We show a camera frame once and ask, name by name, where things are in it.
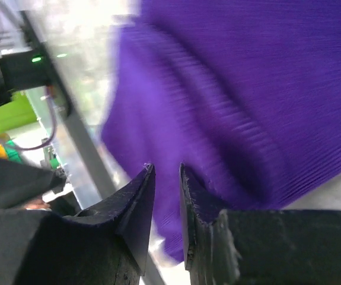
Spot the aluminium rail frame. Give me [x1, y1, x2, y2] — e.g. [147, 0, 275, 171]
[0, 1, 163, 284]

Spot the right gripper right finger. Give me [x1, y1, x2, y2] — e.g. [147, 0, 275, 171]
[180, 165, 341, 284]

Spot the purple towel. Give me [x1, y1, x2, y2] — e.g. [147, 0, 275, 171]
[101, 1, 341, 263]

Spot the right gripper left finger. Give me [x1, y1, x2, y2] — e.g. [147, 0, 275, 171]
[0, 164, 155, 284]

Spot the black base beam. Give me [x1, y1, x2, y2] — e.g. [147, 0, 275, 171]
[20, 10, 74, 119]

